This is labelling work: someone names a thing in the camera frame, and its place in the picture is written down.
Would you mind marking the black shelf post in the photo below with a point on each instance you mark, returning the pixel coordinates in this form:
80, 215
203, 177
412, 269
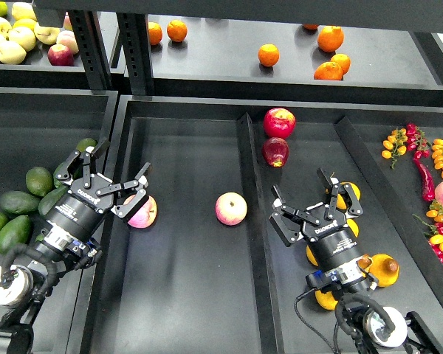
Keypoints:
86, 28
136, 46

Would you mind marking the red apple on shelf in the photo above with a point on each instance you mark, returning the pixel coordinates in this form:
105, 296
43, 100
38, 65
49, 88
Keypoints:
60, 55

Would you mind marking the black shelf post left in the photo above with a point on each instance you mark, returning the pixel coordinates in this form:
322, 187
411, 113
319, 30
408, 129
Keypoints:
86, 28

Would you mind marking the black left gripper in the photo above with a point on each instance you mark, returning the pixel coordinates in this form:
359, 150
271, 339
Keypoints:
80, 211

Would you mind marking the dark avocado left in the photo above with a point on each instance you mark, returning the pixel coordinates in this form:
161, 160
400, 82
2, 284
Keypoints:
19, 202

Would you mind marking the red cherry tomato bunch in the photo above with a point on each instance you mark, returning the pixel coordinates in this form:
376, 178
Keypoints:
417, 142

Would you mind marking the yellow pear right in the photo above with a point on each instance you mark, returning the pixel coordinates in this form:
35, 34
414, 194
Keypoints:
382, 266

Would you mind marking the dark green avocado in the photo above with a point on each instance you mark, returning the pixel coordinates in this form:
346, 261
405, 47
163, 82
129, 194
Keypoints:
50, 199

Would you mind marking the dark red apple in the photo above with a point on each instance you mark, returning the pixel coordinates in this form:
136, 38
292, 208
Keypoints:
275, 151

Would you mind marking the black shelf post right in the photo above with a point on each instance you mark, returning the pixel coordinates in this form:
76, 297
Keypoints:
136, 46

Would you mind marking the orange cherry tomato bunch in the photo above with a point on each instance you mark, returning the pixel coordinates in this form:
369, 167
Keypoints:
394, 146

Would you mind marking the yellow pear middle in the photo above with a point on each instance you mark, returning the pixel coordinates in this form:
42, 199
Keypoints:
353, 226

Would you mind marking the mixed cherry tomato bunch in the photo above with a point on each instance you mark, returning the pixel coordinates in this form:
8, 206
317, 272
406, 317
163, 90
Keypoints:
434, 232

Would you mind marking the green avocado small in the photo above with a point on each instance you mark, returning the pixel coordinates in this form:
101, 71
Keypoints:
63, 174

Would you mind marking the yellow pear with brown spot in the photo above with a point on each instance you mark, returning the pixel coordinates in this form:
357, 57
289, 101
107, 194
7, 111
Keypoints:
326, 300

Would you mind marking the pink apple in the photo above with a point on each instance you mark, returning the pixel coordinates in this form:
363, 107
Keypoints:
231, 208
145, 216

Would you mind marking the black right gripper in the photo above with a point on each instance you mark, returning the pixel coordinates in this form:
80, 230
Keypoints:
332, 242

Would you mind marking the pink apple left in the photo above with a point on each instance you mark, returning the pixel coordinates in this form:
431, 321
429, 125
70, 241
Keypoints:
145, 216

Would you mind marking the yellow pear left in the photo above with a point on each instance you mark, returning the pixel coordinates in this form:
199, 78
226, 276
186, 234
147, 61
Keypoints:
310, 256

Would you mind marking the black centre tray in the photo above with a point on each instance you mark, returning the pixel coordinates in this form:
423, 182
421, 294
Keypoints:
190, 284

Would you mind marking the pale yellow apple front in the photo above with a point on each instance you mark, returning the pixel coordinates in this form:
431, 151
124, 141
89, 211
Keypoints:
12, 53

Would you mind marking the green avocado lower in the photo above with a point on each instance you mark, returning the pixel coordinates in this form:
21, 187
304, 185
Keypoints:
18, 230

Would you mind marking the bright red apple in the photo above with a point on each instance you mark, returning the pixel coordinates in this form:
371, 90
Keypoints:
279, 122

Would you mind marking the orange small right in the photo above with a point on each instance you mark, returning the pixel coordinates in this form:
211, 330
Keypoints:
343, 60

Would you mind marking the pink apple centre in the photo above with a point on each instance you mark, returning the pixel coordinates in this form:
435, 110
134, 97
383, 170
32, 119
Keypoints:
231, 208

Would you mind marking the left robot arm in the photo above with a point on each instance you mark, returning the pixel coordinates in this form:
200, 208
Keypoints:
29, 273

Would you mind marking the green avocado round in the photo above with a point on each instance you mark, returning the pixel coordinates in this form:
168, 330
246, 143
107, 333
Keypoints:
39, 181

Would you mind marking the yellow pear upper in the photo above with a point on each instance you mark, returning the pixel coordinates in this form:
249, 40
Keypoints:
344, 195

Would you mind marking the pink peach on shelf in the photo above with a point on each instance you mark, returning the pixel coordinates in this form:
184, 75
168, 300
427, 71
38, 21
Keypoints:
67, 38

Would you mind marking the red chili pepper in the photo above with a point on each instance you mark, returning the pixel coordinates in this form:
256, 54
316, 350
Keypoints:
428, 186

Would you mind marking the pale yellow apple right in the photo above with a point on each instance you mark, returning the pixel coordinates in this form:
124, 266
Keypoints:
46, 35

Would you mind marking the black upper left tray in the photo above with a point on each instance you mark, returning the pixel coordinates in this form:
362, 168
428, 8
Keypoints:
37, 72

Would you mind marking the green avocado top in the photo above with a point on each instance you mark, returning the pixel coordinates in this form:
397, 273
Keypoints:
85, 143

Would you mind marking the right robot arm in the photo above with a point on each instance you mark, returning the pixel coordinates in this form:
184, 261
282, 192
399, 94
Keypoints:
344, 271

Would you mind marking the orange front right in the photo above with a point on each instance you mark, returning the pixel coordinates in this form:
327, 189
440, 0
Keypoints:
328, 71

